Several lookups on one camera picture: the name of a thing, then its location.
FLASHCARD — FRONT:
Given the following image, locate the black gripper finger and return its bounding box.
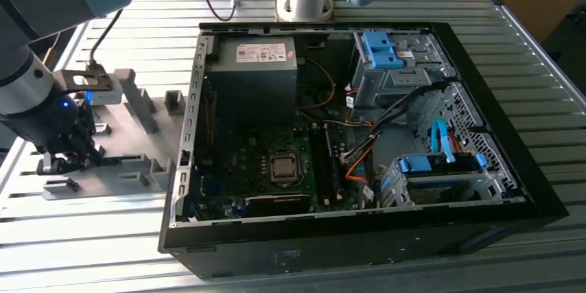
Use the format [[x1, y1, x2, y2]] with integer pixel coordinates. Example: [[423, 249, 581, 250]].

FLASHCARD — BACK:
[[75, 117, 107, 165], [39, 147, 92, 174]]

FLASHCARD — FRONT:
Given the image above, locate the grey parts rack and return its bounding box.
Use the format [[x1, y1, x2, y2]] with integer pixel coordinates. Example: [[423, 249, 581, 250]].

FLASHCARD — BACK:
[[40, 68, 188, 201]]

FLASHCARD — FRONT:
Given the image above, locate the green motherboard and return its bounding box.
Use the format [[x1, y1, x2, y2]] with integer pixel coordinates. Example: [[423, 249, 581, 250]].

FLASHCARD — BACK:
[[194, 123, 370, 222]]

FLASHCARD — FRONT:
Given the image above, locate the grey power supply unit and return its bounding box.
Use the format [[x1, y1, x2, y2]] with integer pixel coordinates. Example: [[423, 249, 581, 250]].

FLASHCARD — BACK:
[[211, 36, 302, 126]]

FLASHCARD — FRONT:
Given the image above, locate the metal socket cover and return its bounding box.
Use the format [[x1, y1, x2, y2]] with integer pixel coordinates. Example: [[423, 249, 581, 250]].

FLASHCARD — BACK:
[[267, 148, 304, 189]]

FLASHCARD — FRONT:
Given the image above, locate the silver CPU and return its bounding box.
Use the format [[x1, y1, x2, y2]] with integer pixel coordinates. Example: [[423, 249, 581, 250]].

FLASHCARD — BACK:
[[272, 158, 298, 180]]

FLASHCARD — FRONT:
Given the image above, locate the black graphics card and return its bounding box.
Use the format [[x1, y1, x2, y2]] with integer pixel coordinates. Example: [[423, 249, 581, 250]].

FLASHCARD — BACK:
[[243, 193, 314, 215]]

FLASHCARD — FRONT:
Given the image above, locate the black PC case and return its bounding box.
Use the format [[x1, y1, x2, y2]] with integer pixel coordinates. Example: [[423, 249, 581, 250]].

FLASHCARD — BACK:
[[158, 21, 570, 279]]

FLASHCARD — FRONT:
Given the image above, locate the grey metal disk bay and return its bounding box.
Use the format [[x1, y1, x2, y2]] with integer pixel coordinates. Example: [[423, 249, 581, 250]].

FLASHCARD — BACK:
[[378, 153, 507, 207], [351, 30, 454, 108]]

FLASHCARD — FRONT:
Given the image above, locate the hard disk in blue carrier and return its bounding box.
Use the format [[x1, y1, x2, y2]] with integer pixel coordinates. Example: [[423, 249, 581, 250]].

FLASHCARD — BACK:
[[397, 153, 487, 176]]

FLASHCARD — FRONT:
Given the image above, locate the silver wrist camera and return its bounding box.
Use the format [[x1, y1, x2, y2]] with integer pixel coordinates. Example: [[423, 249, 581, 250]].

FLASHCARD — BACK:
[[87, 73, 124, 106]]

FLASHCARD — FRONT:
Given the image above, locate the black camera bracket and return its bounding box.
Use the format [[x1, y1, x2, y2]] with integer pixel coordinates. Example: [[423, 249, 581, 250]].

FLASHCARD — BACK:
[[51, 69, 115, 94]]

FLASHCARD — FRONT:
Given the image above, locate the black camera cable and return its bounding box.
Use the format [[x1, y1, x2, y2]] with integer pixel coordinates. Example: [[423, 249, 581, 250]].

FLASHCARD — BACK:
[[90, 0, 135, 71]]

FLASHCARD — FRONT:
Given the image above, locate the thin yellow wire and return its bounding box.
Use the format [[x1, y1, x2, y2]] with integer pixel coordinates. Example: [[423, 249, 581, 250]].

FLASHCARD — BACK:
[[296, 58, 339, 117]]

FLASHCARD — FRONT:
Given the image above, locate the orange SATA wire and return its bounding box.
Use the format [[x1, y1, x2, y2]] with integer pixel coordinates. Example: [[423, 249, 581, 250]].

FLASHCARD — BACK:
[[343, 154, 367, 183]]

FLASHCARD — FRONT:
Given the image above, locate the blue drive bracket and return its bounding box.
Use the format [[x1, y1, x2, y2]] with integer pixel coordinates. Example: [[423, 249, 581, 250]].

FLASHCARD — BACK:
[[360, 30, 406, 69]]

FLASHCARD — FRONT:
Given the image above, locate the black power cable bundle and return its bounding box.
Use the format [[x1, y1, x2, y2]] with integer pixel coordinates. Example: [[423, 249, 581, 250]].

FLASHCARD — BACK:
[[366, 80, 454, 143]]

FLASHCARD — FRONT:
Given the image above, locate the blue SATA wire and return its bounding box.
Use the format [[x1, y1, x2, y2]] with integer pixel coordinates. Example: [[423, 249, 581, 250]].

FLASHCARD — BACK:
[[431, 118, 458, 163]]

